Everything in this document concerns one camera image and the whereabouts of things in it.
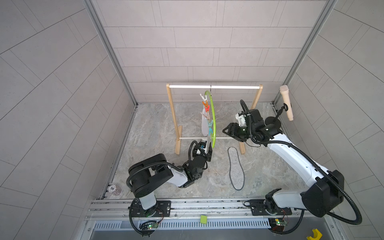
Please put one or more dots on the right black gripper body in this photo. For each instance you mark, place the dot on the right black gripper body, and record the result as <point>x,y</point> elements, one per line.
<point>241,132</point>

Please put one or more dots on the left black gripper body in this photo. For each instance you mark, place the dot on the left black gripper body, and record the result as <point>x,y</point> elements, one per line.
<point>202,160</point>

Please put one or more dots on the green clip hanger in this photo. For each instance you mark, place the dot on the green clip hanger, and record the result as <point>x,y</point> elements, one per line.
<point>208,104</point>

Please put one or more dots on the dark grey felt insole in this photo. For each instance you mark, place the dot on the dark grey felt insole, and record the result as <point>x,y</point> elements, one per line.
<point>237,175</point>

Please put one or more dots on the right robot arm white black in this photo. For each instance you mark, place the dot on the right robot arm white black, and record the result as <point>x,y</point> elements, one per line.
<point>325,188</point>

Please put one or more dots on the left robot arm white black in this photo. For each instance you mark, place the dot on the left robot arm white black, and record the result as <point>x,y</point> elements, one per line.
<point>148,175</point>

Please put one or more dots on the black microphone stand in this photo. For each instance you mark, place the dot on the black microphone stand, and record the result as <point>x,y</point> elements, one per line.
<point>275,120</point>

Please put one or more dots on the white foam insole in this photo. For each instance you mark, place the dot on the white foam insole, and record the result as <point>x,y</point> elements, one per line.
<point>204,125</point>

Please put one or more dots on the beige wooden microphone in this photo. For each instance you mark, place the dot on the beige wooden microphone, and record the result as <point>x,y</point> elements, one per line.
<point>284,90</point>

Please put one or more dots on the green sticky block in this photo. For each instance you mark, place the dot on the green sticky block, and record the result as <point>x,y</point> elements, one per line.
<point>203,219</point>

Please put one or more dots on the left circuit board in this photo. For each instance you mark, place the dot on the left circuit board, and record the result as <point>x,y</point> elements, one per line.
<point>149,225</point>

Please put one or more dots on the circuit board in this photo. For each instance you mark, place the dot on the circuit board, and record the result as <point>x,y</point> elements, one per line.
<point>149,225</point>
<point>277,225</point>

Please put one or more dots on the right circuit board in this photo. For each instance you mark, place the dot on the right circuit board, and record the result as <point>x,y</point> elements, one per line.
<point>277,225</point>

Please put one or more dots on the yellow plastic hook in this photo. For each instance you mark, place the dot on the yellow plastic hook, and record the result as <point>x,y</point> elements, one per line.
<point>317,235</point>

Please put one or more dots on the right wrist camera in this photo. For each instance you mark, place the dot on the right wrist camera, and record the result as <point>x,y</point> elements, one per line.
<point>241,120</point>

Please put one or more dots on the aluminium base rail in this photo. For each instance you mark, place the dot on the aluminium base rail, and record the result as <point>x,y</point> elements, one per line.
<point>180,208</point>

